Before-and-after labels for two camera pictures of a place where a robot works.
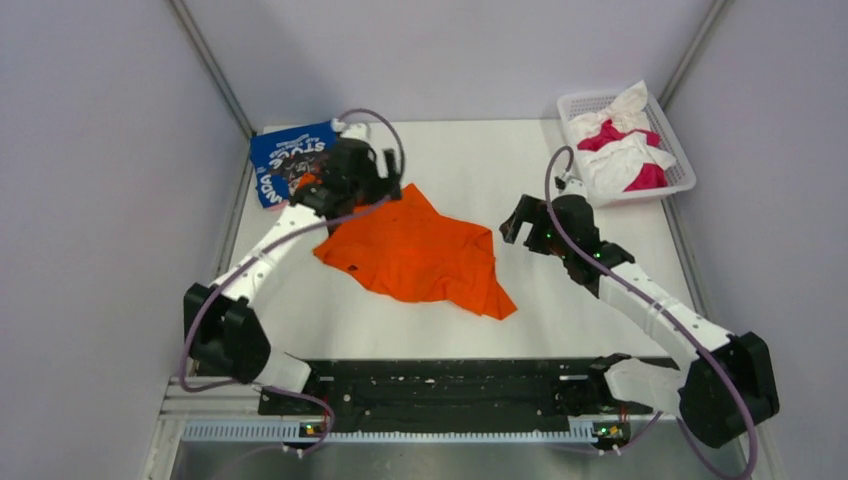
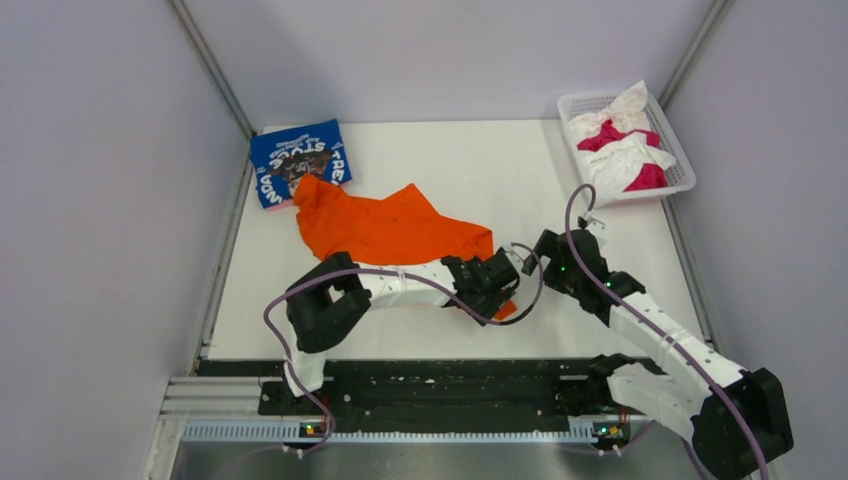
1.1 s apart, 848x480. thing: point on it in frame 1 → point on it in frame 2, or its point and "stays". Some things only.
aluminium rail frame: (234, 412) stays
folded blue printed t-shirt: (287, 161) stays
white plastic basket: (679, 177) stays
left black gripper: (382, 190) → (494, 302)
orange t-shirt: (406, 249) stays
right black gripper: (530, 209) → (548, 245)
